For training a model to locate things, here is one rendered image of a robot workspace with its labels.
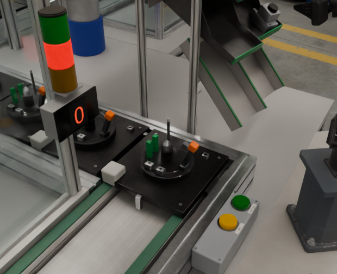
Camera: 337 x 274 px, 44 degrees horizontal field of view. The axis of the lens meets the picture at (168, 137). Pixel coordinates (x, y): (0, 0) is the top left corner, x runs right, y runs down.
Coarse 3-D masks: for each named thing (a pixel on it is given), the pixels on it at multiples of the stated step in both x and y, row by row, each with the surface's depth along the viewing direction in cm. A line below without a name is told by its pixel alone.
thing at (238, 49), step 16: (176, 0) 109; (208, 0) 117; (224, 0) 114; (208, 16) 114; (224, 16) 116; (208, 32) 106; (224, 32) 112; (240, 32) 115; (224, 48) 105; (240, 48) 111; (256, 48) 111
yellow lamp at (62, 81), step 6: (72, 66) 79; (54, 72) 78; (60, 72) 78; (66, 72) 79; (72, 72) 80; (54, 78) 79; (60, 78) 79; (66, 78) 79; (72, 78) 80; (54, 84) 80; (60, 84) 80; (66, 84) 80; (72, 84) 81; (54, 90) 81; (60, 90) 80; (66, 90) 81; (72, 90) 81
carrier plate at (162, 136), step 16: (144, 144) 115; (176, 144) 115; (128, 160) 110; (208, 160) 110; (224, 160) 110; (128, 176) 105; (144, 176) 105; (192, 176) 105; (208, 176) 105; (128, 192) 102; (144, 192) 100; (160, 192) 100; (176, 192) 100; (192, 192) 100; (176, 208) 96
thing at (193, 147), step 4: (184, 144) 100; (188, 144) 100; (192, 144) 99; (196, 144) 99; (188, 148) 99; (192, 148) 98; (196, 148) 98; (188, 152) 100; (192, 152) 100; (188, 156) 101; (184, 160) 102; (188, 160) 102; (184, 164) 103
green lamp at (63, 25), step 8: (40, 16) 73; (64, 16) 73; (40, 24) 74; (48, 24) 73; (56, 24) 73; (64, 24) 74; (48, 32) 73; (56, 32) 74; (64, 32) 74; (48, 40) 74; (56, 40) 74; (64, 40) 75
